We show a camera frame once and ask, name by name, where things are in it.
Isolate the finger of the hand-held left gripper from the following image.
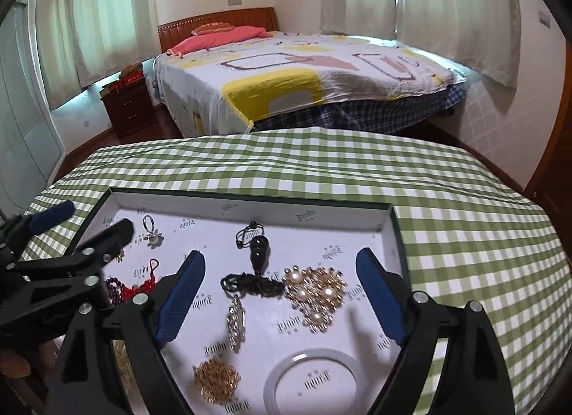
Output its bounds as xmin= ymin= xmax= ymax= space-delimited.
xmin=0 ymin=199 xmax=77 ymax=264
xmin=26 ymin=217 xmax=135 ymax=282

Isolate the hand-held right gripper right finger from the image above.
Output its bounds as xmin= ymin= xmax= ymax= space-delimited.
xmin=355 ymin=247 xmax=512 ymax=415

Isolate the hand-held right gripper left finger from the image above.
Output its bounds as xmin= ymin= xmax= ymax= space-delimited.
xmin=57 ymin=249 xmax=207 ymax=415

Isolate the red tassel ornament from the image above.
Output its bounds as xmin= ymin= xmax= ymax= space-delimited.
xmin=118 ymin=258 xmax=162 ymax=308

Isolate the silver ring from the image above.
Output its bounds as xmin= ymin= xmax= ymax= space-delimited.
xmin=142 ymin=215 xmax=164 ymax=248

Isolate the gold pearl brooch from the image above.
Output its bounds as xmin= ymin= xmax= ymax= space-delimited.
xmin=283 ymin=265 xmax=349 ymax=335

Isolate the green jewelry box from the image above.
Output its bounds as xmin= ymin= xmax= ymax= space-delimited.
xmin=71 ymin=187 xmax=412 ymax=415

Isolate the gold chain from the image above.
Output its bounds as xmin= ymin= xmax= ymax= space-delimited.
xmin=192 ymin=356 xmax=241 ymax=405

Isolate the person's left hand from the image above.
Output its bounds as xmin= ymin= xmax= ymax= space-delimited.
xmin=0 ymin=341 xmax=34 ymax=382

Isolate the glass wardrobe door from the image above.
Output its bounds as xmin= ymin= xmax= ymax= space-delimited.
xmin=0 ymin=0 xmax=69 ymax=219

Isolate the green checkered tablecloth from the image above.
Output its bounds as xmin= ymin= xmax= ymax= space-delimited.
xmin=18 ymin=126 xmax=572 ymax=415

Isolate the white bangle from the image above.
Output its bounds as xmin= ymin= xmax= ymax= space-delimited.
xmin=265 ymin=348 xmax=362 ymax=415

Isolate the wooden nightstand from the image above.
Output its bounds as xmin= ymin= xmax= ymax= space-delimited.
xmin=100 ymin=79 xmax=157 ymax=139

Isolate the blue plaid bed skirt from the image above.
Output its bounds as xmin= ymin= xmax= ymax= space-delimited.
xmin=250 ymin=84 xmax=465 ymax=137

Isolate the wide white curtain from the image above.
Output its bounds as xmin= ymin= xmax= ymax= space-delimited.
xmin=36 ymin=0 xmax=158 ymax=103

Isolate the wooden door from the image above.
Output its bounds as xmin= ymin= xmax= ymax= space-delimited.
xmin=523 ymin=39 xmax=572 ymax=223

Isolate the pink pillow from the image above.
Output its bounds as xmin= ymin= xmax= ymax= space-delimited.
xmin=170 ymin=26 xmax=274 ymax=56

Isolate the orange pillow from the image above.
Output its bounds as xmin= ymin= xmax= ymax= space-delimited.
xmin=192 ymin=22 xmax=236 ymax=36

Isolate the bed with printed sheet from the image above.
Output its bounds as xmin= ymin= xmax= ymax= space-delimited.
xmin=152 ymin=30 xmax=468 ymax=138

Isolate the wooden headboard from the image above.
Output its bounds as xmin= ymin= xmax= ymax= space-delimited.
xmin=158 ymin=7 xmax=278 ymax=54

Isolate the long white curtain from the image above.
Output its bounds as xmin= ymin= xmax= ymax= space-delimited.
xmin=393 ymin=0 xmax=522 ymax=88

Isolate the dark red bead bracelet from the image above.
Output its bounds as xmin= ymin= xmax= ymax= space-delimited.
xmin=105 ymin=275 xmax=135 ymax=309

